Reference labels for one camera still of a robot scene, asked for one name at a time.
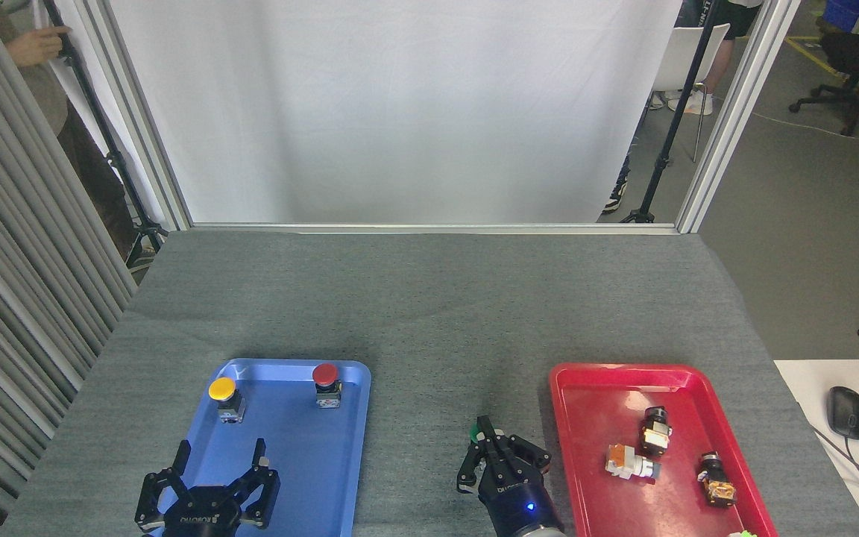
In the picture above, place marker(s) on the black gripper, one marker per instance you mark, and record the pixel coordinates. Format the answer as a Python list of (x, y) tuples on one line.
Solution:
[(515, 503), (202, 511)]

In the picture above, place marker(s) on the green push button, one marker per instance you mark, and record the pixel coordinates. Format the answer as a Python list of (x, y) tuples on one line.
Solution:
[(473, 432)]

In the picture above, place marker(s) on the yellow push button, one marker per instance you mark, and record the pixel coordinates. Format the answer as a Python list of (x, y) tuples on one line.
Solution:
[(222, 388)]

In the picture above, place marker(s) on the red push button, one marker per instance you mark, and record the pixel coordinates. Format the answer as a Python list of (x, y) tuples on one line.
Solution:
[(325, 373)]

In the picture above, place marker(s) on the person's hand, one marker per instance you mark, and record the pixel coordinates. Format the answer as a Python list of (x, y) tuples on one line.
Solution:
[(36, 46)]

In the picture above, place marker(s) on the red plastic tray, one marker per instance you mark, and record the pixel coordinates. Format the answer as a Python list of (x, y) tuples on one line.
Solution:
[(593, 425)]

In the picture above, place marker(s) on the blue plastic tray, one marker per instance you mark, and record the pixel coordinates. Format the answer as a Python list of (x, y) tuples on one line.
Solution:
[(310, 462)]

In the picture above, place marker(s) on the small green white item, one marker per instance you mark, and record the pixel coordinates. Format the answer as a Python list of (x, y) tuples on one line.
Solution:
[(744, 534)]

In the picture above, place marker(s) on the person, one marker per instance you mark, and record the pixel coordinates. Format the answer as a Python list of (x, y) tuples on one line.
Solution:
[(719, 60), (94, 171), (614, 195)]

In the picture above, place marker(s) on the grey pleated curtain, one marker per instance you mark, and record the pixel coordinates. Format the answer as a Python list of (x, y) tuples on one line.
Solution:
[(4, 261)]

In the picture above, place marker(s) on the white desk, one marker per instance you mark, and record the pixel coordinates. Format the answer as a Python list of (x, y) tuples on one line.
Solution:
[(847, 477)]

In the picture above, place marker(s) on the black computer mouse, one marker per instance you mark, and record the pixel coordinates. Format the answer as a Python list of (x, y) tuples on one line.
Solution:
[(847, 412)]

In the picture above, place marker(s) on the white backdrop cloth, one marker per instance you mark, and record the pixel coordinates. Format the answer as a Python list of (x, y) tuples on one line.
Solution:
[(400, 112)]

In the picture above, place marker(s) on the white chair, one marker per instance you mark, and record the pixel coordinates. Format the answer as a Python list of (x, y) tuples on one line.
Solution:
[(679, 60)]

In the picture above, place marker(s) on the black office chair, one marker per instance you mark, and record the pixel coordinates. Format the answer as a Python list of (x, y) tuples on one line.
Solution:
[(858, 56)]

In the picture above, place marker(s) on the blue plastic crate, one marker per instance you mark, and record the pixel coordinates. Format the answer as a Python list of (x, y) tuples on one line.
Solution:
[(843, 13)]

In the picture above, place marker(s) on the white orange switch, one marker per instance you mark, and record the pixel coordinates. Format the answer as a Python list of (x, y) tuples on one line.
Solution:
[(627, 462)]

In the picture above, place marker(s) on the black selector switch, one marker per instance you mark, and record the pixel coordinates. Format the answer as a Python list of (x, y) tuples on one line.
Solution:
[(655, 432)]

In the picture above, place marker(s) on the black orange switch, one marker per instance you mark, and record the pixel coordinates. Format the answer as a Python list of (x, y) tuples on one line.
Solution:
[(716, 481)]

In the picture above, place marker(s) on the silver aluminium frame crossbar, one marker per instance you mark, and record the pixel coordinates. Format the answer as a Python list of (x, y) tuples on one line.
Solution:
[(429, 228)]

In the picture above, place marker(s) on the silver aluminium frame post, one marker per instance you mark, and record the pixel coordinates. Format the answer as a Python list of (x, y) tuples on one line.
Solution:
[(735, 112), (135, 112)]

